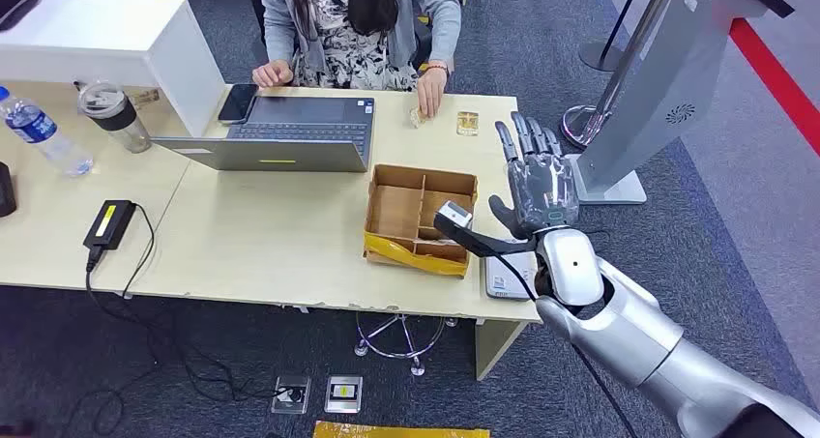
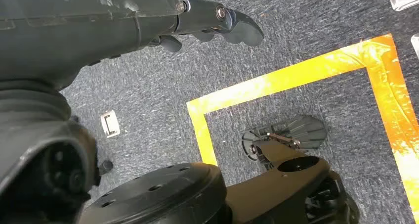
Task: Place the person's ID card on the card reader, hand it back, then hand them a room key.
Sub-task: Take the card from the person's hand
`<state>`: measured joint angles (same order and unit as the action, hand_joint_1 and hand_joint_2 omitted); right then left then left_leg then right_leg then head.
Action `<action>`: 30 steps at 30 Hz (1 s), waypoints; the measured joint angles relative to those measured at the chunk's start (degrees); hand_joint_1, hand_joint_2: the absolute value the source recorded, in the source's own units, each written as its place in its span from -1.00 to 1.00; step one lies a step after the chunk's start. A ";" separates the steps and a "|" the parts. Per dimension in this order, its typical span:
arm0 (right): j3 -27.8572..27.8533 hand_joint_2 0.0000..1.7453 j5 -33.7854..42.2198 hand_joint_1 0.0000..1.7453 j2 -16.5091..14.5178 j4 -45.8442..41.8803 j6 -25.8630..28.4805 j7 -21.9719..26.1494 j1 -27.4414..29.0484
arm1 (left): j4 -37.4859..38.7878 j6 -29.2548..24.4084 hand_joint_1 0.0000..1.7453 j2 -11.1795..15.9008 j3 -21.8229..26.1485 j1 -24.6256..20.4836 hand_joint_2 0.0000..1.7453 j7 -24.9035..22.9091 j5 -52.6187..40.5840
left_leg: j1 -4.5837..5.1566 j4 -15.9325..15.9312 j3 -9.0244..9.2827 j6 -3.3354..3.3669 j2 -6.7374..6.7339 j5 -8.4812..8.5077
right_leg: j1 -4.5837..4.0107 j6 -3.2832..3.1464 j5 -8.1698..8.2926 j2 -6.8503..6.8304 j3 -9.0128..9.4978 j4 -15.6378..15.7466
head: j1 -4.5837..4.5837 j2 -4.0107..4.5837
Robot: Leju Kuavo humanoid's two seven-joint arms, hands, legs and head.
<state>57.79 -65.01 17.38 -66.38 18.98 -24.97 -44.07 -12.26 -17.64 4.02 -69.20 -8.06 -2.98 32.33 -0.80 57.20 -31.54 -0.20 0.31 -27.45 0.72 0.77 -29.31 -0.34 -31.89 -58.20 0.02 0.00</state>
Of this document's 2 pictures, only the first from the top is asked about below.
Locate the person's left hand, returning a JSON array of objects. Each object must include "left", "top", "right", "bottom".
[{"left": 416, "top": 66, "right": 450, "bottom": 119}]

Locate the person's right hand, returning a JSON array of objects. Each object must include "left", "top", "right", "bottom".
[{"left": 251, "top": 60, "right": 295, "bottom": 89}]

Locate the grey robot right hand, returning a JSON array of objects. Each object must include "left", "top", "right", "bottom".
[{"left": 488, "top": 110, "right": 582, "bottom": 241}]

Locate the white card reader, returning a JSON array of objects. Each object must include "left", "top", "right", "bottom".
[{"left": 483, "top": 239, "right": 538, "bottom": 302}]

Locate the person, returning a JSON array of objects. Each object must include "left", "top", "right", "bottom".
[{"left": 251, "top": 0, "right": 462, "bottom": 119}]

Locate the black smartphone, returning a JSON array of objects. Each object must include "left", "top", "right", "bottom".
[{"left": 218, "top": 83, "right": 260, "bottom": 126}]

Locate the grey laptop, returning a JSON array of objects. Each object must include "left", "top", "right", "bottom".
[{"left": 151, "top": 95, "right": 377, "bottom": 174}]

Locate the wooden organizer box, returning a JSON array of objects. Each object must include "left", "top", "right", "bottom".
[{"left": 363, "top": 163, "right": 480, "bottom": 278}]

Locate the yellow tape on box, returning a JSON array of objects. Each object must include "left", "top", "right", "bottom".
[{"left": 364, "top": 231, "right": 470, "bottom": 278}]

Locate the beige desk leg panel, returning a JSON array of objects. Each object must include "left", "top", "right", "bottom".
[{"left": 474, "top": 318, "right": 530, "bottom": 382}]

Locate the clear tumbler with lid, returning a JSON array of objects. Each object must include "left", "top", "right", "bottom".
[{"left": 76, "top": 80, "right": 153, "bottom": 155}]

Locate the silver kiosk stand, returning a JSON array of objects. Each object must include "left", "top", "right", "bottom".
[{"left": 563, "top": 0, "right": 796, "bottom": 206}]

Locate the white shelf box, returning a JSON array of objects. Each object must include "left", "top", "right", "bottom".
[{"left": 0, "top": 0, "right": 226, "bottom": 138}]

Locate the chrome stool base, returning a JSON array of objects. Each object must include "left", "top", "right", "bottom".
[{"left": 353, "top": 311, "right": 459, "bottom": 377}]

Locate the black power adapter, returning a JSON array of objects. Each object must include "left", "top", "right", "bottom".
[{"left": 83, "top": 199, "right": 137, "bottom": 251}]

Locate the clear water bottle blue label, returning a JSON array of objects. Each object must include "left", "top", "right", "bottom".
[{"left": 0, "top": 85, "right": 95, "bottom": 178}]

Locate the yellow floor tape square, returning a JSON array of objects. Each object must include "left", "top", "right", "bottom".
[{"left": 312, "top": 420, "right": 491, "bottom": 438}]

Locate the closed floor outlet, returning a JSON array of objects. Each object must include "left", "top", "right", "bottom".
[{"left": 323, "top": 375, "right": 364, "bottom": 415}]

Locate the black device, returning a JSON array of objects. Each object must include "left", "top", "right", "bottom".
[{"left": 0, "top": 161, "right": 18, "bottom": 219}]

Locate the open floor outlet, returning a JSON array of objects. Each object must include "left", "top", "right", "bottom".
[{"left": 271, "top": 375, "right": 312, "bottom": 416}]

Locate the chrome stanchion post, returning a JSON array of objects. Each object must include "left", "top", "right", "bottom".
[{"left": 560, "top": 0, "right": 677, "bottom": 149}]

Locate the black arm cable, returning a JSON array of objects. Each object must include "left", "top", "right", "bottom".
[{"left": 489, "top": 250, "right": 642, "bottom": 438}]

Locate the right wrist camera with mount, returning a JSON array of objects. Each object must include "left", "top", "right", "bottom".
[{"left": 433, "top": 199, "right": 538, "bottom": 258}]

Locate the black stanchion post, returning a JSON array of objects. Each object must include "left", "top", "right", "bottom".
[{"left": 578, "top": 0, "right": 648, "bottom": 73}]

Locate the thin black adapter cable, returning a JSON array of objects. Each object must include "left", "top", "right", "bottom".
[{"left": 118, "top": 203, "right": 157, "bottom": 299}]

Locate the thick black power cable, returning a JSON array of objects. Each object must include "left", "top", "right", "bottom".
[{"left": 60, "top": 246, "right": 303, "bottom": 438}]

